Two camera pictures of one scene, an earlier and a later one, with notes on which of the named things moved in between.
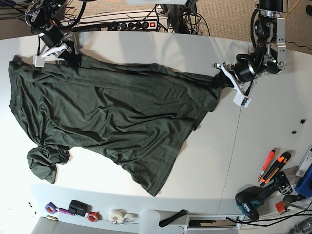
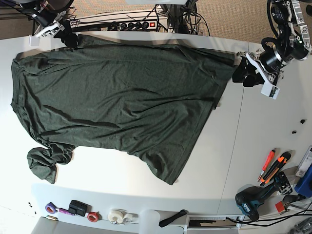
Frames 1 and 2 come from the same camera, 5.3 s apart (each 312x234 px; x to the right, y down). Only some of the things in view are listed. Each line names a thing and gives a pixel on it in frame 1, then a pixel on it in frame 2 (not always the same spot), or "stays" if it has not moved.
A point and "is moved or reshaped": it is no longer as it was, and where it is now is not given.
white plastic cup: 149,221 stays
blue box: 304,186 stays
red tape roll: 94,216 stays
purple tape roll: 51,208 stays
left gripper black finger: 69,58 → 69,39
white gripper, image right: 221,79 → 269,89
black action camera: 79,208 stays
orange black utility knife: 279,162 stays
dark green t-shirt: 137,116 is moved or reshaped
